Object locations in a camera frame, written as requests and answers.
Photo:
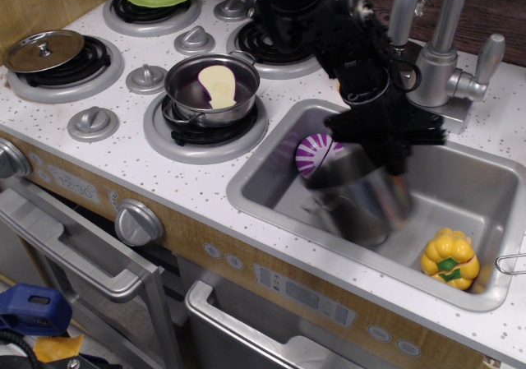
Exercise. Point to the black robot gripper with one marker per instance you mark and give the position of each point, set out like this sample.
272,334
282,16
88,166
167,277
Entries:
381,117

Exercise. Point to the steel pot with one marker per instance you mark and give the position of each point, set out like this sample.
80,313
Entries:
358,200

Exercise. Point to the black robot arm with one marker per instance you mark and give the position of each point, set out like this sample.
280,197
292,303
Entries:
353,47

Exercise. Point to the silver sink basin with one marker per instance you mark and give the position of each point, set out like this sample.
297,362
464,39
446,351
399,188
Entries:
451,186

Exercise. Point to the steel pot lid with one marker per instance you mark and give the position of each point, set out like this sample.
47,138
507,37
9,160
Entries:
43,51

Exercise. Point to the silver faucet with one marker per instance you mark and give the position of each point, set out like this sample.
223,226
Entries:
445,89

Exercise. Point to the purple striped toy ball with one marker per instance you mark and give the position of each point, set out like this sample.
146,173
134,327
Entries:
314,151

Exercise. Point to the yellow toy bell pepper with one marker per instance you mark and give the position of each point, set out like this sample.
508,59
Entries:
449,258

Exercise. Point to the back right stove burner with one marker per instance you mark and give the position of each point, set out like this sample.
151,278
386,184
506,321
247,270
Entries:
271,63

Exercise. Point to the stove burner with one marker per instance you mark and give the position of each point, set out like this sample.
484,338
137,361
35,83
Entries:
130,19
202,145
271,63
98,66

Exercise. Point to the steel pan on burner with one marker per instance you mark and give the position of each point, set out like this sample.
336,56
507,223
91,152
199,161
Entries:
190,101

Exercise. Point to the cream toy eggplant slice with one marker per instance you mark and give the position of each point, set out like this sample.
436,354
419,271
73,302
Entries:
220,84

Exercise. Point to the front right stove burner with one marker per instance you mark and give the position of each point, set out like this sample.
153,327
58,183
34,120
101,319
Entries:
202,145

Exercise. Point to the grey stovetop knob back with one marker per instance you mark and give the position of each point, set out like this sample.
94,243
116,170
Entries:
232,11

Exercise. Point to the grey stovetop knob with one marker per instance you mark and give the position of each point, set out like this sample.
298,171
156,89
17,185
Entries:
195,41
92,124
146,80
232,11

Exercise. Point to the grey stovetop knob upper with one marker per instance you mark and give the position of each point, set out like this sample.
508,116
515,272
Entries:
195,41

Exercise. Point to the dishwasher door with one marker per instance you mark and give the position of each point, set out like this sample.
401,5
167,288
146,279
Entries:
233,328

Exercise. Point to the grey stovetop knob middle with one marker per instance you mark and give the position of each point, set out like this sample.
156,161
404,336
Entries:
146,80

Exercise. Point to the silver oven dial right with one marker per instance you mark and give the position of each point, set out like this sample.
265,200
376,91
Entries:
136,224

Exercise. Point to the silver oven dial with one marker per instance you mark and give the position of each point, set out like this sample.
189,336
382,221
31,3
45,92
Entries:
13,161
136,224

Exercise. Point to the back left stove burner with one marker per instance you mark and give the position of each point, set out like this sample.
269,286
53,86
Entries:
130,19

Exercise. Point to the grey stovetop knob front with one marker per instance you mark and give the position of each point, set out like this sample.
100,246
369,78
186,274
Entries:
92,124

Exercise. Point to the front left stove burner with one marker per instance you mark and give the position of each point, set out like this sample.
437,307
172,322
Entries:
98,66

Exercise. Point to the silver oven dial left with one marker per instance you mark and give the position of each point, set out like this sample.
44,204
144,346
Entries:
13,161

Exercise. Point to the blue clamp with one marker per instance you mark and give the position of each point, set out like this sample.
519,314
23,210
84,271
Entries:
33,310

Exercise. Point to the yellow cloth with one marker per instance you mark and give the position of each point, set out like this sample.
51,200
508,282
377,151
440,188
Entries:
51,349

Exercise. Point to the wire handle at edge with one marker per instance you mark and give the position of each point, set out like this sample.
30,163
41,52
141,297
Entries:
513,264

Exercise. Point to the oven door with handle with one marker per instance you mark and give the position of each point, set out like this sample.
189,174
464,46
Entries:
116,296

